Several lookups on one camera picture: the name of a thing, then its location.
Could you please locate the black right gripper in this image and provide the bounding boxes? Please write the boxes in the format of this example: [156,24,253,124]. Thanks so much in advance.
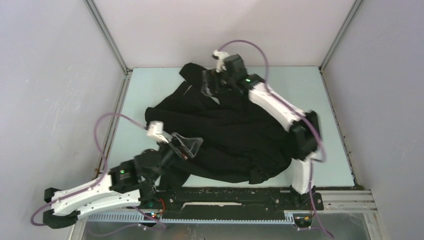
[201,67,236,97]

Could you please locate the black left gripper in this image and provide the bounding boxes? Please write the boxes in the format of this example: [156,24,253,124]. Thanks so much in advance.
[149,132,203,183]

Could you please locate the black jacket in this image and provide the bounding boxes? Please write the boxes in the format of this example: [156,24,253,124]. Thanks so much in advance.
[144,63,292,190]

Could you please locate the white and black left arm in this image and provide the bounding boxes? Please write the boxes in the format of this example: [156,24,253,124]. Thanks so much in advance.
[42,132,204,229]

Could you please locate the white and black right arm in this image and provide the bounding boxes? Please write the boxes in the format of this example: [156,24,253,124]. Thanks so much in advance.
[201,50,321,209]

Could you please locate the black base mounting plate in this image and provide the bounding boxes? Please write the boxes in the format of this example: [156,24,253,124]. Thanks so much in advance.
[139,187,324,222]

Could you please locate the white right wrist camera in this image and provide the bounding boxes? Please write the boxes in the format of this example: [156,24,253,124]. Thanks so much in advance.
[212,50,230,73]

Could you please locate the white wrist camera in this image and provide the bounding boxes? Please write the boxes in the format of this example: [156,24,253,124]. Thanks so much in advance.
[212,50,230,73]
[146,121,172,143]

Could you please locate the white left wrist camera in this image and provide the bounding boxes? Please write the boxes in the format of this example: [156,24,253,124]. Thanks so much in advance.
[146,121,172,143]

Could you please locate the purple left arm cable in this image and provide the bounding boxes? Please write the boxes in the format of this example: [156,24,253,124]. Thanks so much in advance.
[30,112,167,237]

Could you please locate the aluminium frame rail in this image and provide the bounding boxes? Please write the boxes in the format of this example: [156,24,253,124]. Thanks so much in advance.
[68,186,388,240]

